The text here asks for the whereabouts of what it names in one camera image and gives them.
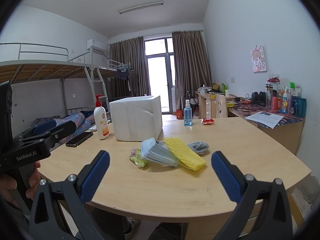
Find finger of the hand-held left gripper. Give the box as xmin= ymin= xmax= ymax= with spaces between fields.
xmin=19 ymin=120 xmax=77 ymax=146
xmin=12 ymin=119 xmax=58 ymax=140

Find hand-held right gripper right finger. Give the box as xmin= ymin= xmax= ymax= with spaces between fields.
xmin=211 ymin=151 xmax=294 ymax=240

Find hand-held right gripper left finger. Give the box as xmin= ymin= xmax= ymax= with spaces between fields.
xmin=29 ymin=150 xmax=125 ymax=240

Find grey sock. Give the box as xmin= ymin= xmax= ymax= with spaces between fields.
xmin=187 ymin=141 xmax=209 ymax=155

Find green snack packet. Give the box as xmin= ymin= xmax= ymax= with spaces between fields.
xmin=129 ymin=148 xmax=148 ymax=170

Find blue face mask bundle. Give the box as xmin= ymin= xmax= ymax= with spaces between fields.
xmin=141 ymin=138 xmax=179 ymax=167

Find white foam box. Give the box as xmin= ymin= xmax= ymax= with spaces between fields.
xmin=109 ymin=95 xmax=163 ymax=142

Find person's left hand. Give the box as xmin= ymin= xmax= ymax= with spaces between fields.
xmin=0 ymin=161 xmax=42 ymax=208

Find blue patterned quilt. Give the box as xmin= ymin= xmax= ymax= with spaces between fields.
xmin=32 ymin=112 xmax=97 ymax=140

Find black smartphone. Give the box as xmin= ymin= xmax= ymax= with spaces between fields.
xmin=65 ymin=131 xmax=94 ymax=147

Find white lotion pump bottle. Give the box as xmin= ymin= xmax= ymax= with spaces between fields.
xmin=94 ymin=94 xmax=110 ymax=140

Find white bunk ladder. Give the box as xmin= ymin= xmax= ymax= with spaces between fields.
xmin=85 ymin=66 xmax=108 ymax=107

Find metal bunk bed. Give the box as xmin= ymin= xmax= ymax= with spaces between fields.
xmin=69 ymin=46 xmax=137 ymax=100
xmin=0 ymin=42 xmax=108 ymax=140

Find person's shoe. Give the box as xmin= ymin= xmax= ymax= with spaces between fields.
xmin=125 ymin=217 xmax=141 ymax=239

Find patterned desk mat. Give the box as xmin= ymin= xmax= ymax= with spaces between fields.
xmin=227 ymin=97 xmax=306 ymax=128

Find printed paper sheet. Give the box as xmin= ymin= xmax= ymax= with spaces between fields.
xmin=244 ymin=111 xmax=284 ymax=130

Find blue spray bottle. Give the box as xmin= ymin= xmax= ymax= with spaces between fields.
xmin=184 ymin=99 xmax=192 ymax=126

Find wooden chair with smiley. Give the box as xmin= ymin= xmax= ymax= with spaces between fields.
xmin=215 ymin=94 xmax=228 ymax=118

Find wooden desk with drawers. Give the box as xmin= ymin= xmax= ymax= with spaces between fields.
xmin=195 ymin=91 xmax=240 ymax=119

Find plain wooden desk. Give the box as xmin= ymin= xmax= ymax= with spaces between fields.
xmin=227 ymin=100 xmax=306 ymax=155

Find hanging dark clothes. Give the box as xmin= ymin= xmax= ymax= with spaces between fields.
xmin=115 ymin=64 xmax=139 ymax=93

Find person's dark trousers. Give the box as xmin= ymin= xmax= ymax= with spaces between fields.
xmin=147 ymin=222 xmax=182 ymax=240

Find black tripod stand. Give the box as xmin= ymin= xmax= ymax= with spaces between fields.
xmin=186 ymin=91 xmax=198 ymax=106

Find black headphones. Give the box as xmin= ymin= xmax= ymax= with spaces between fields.
xmin=251 ymin=91 xmax=267 ymax=105

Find white air conditioner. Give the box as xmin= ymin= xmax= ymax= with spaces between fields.
xmin=86 ymin=39 xmax=107 ymax=50

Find row of toiletry bottles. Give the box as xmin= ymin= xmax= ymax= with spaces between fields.
xmin=265 ymin=77 xmax=307 ymax=119

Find brown curtain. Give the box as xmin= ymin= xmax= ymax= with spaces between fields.
xmin=172 ymin=30 xmax=212 ymax=117
xmin=109 ymin=36 xmax=150 ymax=98

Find glass balcony door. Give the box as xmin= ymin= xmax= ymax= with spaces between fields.
xmin=144 ymin=37 xmax=175 ymax=114

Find ceiling tube lamp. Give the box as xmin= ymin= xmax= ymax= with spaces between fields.
xmin=118 ymin=1 xmax=164 ymax=15

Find cartoon wall poster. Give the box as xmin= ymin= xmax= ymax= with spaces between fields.
xmin=250 ymin=45 xmax=268 ymax=73

